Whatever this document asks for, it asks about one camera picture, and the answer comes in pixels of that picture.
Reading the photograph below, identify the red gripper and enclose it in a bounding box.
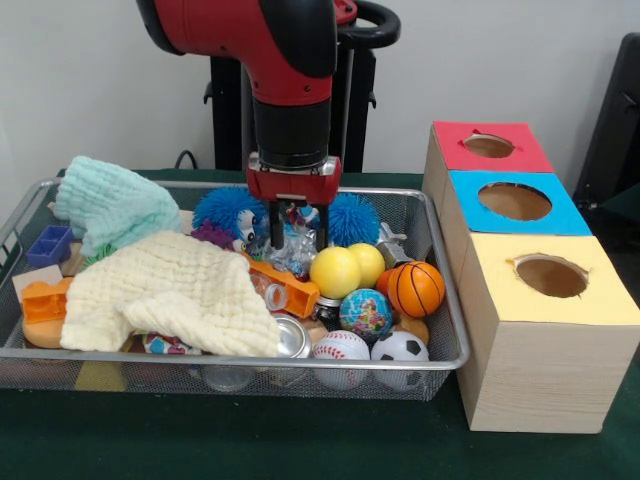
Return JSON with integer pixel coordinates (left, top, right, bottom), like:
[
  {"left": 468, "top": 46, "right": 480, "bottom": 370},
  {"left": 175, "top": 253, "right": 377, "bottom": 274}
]
[{"left": 246, "top": 155, "right": 343, "bottom": 252}]

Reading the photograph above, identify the clear plastic packet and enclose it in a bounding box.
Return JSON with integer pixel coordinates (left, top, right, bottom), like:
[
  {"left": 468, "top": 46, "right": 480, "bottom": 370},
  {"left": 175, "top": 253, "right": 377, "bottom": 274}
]
[{"left": 250, "top": 212, "right": 323, "bottom": 277}]

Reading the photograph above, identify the wooden box with three holes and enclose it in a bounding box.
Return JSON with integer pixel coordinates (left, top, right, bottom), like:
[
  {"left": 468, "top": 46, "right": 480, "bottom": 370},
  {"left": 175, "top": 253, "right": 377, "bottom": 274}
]
[{"left": 422, "top": 120, "right": 640, "bottom": 435}]

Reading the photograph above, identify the shallow clear mesh bin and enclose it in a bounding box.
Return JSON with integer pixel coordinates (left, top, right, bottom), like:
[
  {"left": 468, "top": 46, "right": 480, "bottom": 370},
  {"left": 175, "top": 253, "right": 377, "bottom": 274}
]
[{"left": 0, "top": 178, "right": 471, "bottom": 403}]

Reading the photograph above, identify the blue spiky ball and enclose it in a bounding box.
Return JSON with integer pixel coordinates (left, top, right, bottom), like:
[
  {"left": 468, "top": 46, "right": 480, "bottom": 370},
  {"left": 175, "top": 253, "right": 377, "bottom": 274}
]
[
  {"left": 328, "top": 193, "right": 382, "bottom": 247},
  {"left": 192, "top": 185, "right": 269, "bottom": 241}
]

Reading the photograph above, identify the large yellow ball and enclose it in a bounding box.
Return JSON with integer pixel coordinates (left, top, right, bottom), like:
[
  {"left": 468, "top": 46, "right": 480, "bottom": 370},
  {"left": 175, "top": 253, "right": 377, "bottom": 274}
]
[{"left": 309, "top": 246, "right": 363, "bottom": 300}]

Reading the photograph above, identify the small yellow ball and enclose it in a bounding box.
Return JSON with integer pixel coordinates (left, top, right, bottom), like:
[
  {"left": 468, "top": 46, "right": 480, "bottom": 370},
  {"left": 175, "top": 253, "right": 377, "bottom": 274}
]
[{"left": 348, "top": 243, "right": 387, "bottom": 289}]

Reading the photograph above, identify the globe print ball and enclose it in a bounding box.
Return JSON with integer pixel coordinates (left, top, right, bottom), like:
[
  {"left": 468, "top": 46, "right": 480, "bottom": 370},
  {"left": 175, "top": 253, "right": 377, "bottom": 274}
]
[{"left": 339, "top": 289, "right": 394, "bottom": 341}]

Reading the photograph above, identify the small baseball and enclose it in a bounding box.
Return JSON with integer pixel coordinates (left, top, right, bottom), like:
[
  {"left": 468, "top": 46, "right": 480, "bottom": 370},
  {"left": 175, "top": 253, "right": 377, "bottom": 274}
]
[{"left": 313, "top": 330, "right": 372, "bottom": 389}]

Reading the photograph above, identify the small orange basketball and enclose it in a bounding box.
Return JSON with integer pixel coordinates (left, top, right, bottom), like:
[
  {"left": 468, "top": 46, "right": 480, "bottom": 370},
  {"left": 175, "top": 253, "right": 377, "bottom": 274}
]
[{"left": 387, "top": 261, "right": 447, "bottom": 319}]

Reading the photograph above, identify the cream waffle cloth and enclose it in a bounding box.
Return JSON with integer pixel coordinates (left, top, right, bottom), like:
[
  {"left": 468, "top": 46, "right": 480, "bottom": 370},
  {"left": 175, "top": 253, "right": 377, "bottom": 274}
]
[{"left": 60, "top": 231, "right": 281, "bottom": 358}]

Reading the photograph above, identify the small soccer ball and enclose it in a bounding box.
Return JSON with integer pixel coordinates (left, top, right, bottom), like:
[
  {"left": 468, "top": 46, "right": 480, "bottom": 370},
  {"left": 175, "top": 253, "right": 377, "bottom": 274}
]
[{"left": 370, "top": 330, "right": 431, "bottom": 391}]

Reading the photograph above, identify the mint green cloth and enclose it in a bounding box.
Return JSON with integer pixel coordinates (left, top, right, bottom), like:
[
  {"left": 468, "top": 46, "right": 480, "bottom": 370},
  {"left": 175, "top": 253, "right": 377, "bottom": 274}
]
[{"left": 54, "top": 155, "right": 184, "bottom": 259}]

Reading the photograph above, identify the dark green table cloth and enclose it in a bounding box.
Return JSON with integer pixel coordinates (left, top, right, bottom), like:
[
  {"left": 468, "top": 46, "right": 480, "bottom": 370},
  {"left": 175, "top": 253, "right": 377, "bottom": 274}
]
[{"left": 0, "top": 168, "right": 640, "bottom": 480}]

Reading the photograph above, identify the black chair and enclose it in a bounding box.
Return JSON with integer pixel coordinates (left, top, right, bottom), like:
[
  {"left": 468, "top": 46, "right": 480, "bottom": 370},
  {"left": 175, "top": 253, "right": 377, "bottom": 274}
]
[{"left": 575, "top": 33, "right": 640, "bottom": 226}]

